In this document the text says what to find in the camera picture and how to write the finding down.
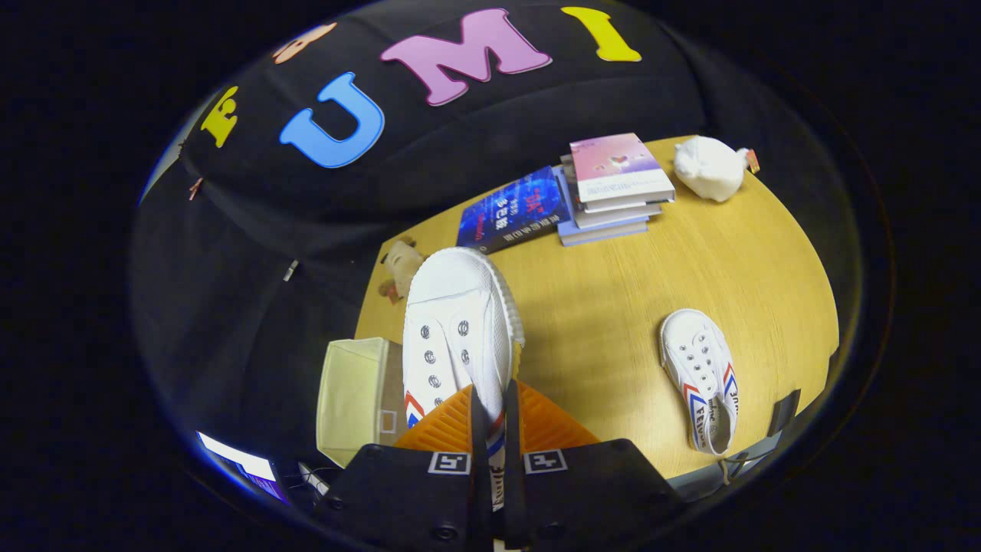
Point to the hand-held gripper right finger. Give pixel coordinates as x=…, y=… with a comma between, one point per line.
x=513, y=498

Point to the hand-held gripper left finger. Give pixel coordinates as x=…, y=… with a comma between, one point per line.
x=479, y=498

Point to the beige fabric storage box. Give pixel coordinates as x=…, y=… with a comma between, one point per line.
x=352, y=399

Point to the white canvas shoe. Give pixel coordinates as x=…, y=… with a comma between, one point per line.
x=460, y=307
x=697, y=360

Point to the lit computer monitor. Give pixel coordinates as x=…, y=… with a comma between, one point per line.
x=245, y=464

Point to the brown plush dog toy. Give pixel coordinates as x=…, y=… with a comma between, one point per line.
x=400, y=268

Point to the light blue cover book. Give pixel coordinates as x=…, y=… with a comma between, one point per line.
x=598, y=232

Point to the dark blue book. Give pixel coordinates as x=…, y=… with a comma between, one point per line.
x=513, y=211

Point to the silver cloth clip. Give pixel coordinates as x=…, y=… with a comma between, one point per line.
x=291, y=270

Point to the grey cover book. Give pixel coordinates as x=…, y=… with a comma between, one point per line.
x=613, y=213

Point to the white plush toy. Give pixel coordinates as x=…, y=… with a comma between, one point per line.
x=709, y=169

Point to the pink cloth clip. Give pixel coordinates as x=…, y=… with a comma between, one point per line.
x=196, y=188

